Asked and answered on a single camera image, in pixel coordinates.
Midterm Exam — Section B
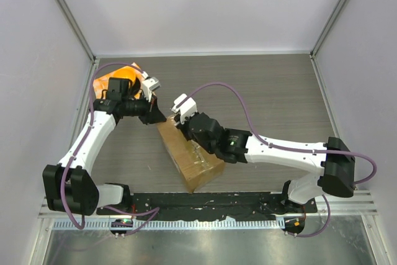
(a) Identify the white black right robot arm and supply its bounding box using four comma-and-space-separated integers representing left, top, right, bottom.
173, 113, 355, 214

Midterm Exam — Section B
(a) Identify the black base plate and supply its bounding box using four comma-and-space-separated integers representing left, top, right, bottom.
115, 192, 318, 222

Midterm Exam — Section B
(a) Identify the aluminium frame rail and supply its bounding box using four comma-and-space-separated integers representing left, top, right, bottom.
55, 0, 96, 64

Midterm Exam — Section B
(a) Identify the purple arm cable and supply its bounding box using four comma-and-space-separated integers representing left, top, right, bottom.
187, 82, 378, 238
60, 62, 160, 237

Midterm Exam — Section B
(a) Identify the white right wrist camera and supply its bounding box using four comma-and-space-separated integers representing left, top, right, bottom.
171, 94, 197, 124

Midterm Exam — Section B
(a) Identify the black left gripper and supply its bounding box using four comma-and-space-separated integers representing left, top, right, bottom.
122, 92, 166, 125

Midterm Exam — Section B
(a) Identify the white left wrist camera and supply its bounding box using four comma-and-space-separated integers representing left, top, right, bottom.
141, 71, 161, 101

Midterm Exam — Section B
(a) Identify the orange patterned cloth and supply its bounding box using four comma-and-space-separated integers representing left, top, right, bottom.
89, 63, 147, 115

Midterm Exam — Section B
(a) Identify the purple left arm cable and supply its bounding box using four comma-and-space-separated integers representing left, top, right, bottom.
60, 62, 160, 237

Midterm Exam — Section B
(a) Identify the brown cardboard express box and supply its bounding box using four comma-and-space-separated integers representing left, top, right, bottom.
157, 117, 226, 193

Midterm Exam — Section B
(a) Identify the slotted cable duct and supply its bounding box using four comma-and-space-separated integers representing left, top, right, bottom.
53, 217, 285, 230

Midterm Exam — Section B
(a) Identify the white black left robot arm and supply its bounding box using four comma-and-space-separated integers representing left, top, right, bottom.
42, 77, 166, 216

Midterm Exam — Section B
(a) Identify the orange bowl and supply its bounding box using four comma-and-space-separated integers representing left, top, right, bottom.
113, 66, 141, 96

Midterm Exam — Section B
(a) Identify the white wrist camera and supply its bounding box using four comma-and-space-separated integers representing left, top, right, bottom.
141, 71, 161, 101
171, 94, 197, 124

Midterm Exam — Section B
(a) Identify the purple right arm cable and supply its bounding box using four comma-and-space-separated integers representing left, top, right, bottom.
187, 82, 378, 238

